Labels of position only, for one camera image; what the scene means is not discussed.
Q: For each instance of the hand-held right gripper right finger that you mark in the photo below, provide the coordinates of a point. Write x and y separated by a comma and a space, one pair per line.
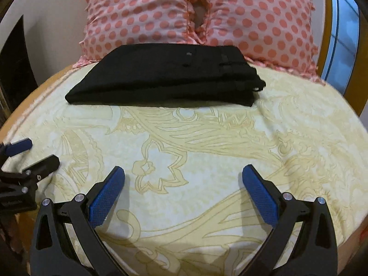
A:
260, 195

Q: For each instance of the bed with yellow patterned sheet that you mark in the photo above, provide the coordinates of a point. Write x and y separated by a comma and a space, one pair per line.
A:
218, 155

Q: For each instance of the dark cabinet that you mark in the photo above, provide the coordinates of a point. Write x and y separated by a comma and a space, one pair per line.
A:
15, 72

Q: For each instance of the pink polka dot pillow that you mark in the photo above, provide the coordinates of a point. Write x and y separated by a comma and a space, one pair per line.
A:
258, 17
135, 11

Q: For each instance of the arched glass window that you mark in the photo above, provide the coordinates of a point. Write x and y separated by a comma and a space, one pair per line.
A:
342, 28

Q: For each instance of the wooden window frame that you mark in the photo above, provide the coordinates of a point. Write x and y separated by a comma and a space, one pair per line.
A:
325, 20

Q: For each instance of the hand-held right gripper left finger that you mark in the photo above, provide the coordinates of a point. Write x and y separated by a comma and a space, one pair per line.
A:
105, 198

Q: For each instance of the black pants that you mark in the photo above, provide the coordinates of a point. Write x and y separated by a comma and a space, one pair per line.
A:
161, 74

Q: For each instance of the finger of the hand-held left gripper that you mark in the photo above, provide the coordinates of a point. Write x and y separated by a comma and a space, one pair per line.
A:
46, 164
18, 146

